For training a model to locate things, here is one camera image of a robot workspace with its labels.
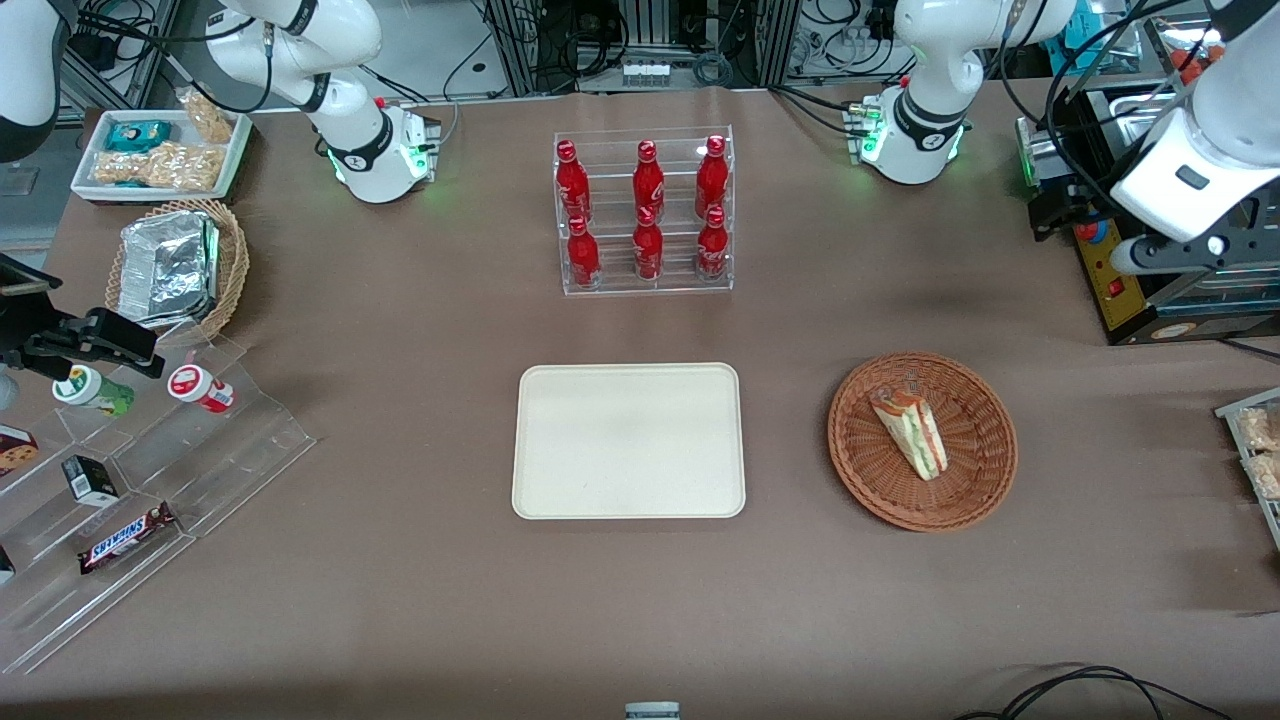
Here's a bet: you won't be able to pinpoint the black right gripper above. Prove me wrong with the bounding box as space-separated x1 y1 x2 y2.
0 308 167 380

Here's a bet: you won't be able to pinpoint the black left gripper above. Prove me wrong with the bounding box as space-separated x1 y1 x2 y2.
1030 183 1113 244

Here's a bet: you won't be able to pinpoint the triangle sandwich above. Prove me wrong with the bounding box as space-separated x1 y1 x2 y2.
868 385 949 482

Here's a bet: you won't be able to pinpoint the light tan wicker basket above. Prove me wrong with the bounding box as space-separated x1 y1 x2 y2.
105 198 251 348

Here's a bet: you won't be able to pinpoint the white rectangular snack tray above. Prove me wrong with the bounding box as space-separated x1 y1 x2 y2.
70 108 254 204

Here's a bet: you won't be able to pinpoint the brown round wicker basket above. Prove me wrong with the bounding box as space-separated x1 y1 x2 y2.
827 351 1019 533

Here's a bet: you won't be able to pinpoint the grey edge tray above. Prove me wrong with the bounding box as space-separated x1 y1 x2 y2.
1215 388 1280 551

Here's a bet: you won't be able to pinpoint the beige rectangular plastic tray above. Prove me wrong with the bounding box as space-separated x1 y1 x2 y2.
511 362 747 521

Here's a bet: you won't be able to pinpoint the silver metal box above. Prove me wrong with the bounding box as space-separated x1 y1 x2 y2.
1015 115 1063 191

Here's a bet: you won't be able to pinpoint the silver foil container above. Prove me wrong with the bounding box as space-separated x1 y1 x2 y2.
117 210 221 329

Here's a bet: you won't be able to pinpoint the black food warmer appliance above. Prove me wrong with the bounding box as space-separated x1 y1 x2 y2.
1050 15 1280 347

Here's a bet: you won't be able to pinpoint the small black carton box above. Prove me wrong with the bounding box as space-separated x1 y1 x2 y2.
61 455 120 508

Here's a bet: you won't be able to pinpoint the clear acrylic stepped display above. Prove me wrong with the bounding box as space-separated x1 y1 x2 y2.
0 335 318 676

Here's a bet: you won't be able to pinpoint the brown cookie box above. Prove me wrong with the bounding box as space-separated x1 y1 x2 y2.
0 425 41 478

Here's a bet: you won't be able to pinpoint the large clear peanut bag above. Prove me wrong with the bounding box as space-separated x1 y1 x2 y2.
90 142 226 192

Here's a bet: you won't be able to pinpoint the brown Snickers bar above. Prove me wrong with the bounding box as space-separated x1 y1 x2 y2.
78 502 178 576

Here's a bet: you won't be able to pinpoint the red orange food pieces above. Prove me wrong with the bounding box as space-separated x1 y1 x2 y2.
1165 42 1229 89

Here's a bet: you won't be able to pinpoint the teal snack packet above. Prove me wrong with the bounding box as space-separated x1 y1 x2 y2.
105 120 173 153

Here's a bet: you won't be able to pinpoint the small clear snack bag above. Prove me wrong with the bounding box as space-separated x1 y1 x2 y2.
178 88 236 144

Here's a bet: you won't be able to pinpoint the red cola bottle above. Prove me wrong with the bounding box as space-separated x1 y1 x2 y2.
632 140 666 216
695 135 730 216
633 206 664 283
696 205 730 283
567 215 602 291
555 140 593 223

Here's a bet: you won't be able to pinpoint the clear acrylic bottle rack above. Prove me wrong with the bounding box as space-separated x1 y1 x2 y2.
553 125 736 297

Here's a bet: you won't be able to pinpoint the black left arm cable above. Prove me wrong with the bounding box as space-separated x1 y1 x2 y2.
1000 0 1216 216

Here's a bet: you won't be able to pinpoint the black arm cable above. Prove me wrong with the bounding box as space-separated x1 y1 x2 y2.
75 0 276 114
1000 0 1216 216

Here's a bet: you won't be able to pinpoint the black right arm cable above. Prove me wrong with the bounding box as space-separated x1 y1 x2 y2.
75 0 276 114

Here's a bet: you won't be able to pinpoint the black floor cable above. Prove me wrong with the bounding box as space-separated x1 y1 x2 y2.
950 665 1236 720

